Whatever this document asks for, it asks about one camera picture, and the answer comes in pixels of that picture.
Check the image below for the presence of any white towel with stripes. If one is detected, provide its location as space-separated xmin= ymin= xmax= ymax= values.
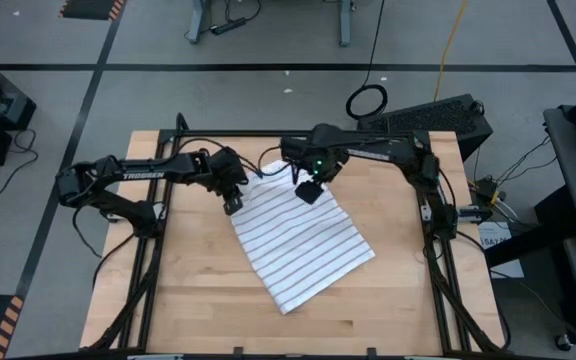
xmin=228 ymin=159 xmax=377 ymax=316

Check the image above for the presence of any black computer tower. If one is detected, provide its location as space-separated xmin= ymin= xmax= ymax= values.
xmin=356 ymin=93 xmax=494 ymax=162

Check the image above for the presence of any grey desk leg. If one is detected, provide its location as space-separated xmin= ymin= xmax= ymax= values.
xmin=337 ymin=0 xmax=355 ymax=47
xmin=185 ymin=0 xmax=209 ymax=44

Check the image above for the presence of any black power strip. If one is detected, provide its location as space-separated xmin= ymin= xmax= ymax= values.
xmin=210 ymin=17 xmax=248 ymax=36

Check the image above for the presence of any white paper sheet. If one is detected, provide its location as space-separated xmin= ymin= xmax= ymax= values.
xmin=477 ymin=222 xmax=525 ymax=279

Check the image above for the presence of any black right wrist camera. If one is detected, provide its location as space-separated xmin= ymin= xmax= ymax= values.
xmin=295 ymin=180 xmax=325 ymax=205

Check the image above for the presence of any black aluminium table frame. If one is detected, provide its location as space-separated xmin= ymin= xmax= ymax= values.
xmin=87 ymin=113 xmax=509 ymax=354

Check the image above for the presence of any black cable with coil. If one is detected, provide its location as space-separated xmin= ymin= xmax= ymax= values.
xmin=345 ymin=0 xmax=389 ymax=120

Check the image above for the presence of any yellow hanging cable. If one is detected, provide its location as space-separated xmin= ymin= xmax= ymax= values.
xmin=432 ymin=0 xmax=469 ymax=101

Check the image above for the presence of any black floor cable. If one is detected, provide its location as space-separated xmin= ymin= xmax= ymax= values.
xmin=0 ymin=128 xmax=39 ymax=197

